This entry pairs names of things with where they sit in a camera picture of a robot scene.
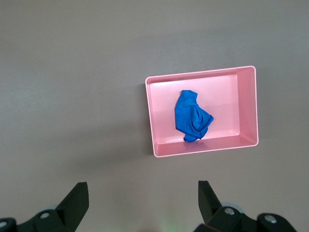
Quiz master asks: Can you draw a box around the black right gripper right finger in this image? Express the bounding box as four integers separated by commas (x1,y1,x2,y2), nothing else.
194,180,297,232

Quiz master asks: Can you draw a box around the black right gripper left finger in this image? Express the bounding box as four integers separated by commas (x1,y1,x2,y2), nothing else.
15,181,89,232

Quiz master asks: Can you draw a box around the blue glove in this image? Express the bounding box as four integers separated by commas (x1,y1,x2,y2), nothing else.
174,89,215,143

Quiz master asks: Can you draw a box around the pink plastic bin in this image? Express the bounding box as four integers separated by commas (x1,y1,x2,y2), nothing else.
145,65,260,159

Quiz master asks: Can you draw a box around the brown table cover sheet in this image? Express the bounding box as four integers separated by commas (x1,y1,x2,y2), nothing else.
0,0,309,232

